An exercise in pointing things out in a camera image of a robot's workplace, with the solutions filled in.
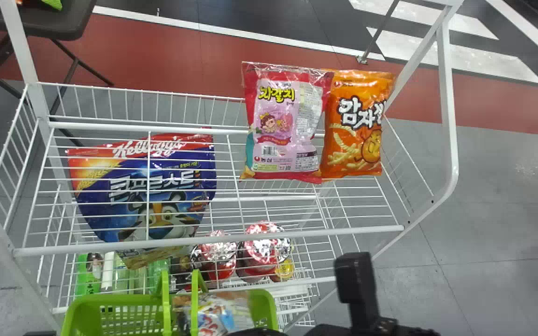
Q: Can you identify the yellow can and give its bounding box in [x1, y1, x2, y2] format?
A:
[273, 259, 296, 282]

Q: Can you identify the white snack packet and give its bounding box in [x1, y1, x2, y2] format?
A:
[175, 291, 256, 336]

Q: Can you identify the yellow snack packet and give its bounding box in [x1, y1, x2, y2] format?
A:
[116, 246, 194, 270]

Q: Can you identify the green basket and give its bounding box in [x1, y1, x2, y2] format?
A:
[60, 269, 280, 336]

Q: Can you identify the orange snack packet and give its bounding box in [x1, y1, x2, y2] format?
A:
[320, 69, 396, 181]

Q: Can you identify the pink snack packet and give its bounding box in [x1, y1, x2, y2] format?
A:
[240, 61, 334, 184]

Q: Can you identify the black side table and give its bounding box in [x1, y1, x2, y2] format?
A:
[0, 0, 115, 140]

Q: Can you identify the blue cereal bag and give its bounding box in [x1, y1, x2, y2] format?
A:
[65, 133, 218, 244]

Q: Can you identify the green snack packet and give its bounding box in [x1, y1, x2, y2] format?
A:
[74, 252, 172, 300]

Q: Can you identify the red noodle cup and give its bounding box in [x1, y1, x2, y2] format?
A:
[189, 229, 238, 283]
[237, 221, 294, 283]

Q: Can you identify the white wire rack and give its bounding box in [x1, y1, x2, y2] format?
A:
[0, 0, 465, 336]

